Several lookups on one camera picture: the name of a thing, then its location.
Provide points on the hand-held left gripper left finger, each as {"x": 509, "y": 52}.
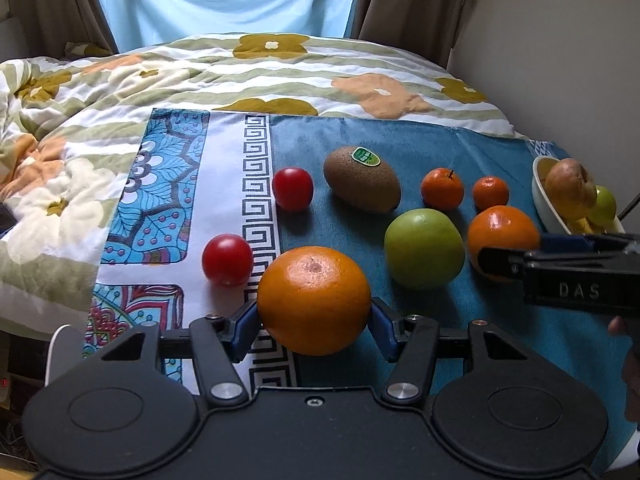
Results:
{"x": 245, "y": 325}

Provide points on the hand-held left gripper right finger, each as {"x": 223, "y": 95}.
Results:
{"x": 382, "y": 327}

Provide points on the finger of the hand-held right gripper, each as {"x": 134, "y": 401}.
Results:
{"x": 495, "y": 262}
{"x": 570, "y": 242}

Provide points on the medium orange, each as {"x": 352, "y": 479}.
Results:
{"x": 502, "y": 230}

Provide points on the white bowl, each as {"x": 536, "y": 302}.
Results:
{"x": 542, "y": 200}

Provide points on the small mandarin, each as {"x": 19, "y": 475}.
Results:
{"x": 491, "y": 193}

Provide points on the large green apple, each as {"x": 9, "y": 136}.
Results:
{"x": 424, "y": 247}

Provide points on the large orange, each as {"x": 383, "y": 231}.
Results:
{"x": 315, "y": 300}

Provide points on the mandarin with stem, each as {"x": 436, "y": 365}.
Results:
{"x": 442, "y": 190}

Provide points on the brown kiwi with green sticker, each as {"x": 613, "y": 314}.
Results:
{"x": 362, "y": 182}

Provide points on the person's right hand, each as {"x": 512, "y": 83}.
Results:
{"x": 619, "y": 326}

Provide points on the small green apple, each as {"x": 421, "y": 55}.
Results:
{"x": 605, "y": 205}

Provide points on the brownish wrinkled apple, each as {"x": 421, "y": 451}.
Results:
{"x": 567, "y": 187}

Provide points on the red tomato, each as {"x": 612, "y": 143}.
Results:
{"x": 291, "y": 188}
{"x": 227, "y": 260}

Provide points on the blue patterned cloth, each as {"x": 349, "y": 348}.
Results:
{"x": 310, "y": 140}

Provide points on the floral striped duvet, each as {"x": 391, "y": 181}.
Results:
{"x": 100, "y": 110}

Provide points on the brown curtain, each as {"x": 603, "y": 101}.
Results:
{"x": 65, "y": 0}
{"x": 410, "y": 5}

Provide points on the floral pillow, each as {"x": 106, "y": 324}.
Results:
{"x": 85, "y": 50}

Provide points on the light blue sheet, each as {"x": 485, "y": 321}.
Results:
{"x": 225, "y": 0}

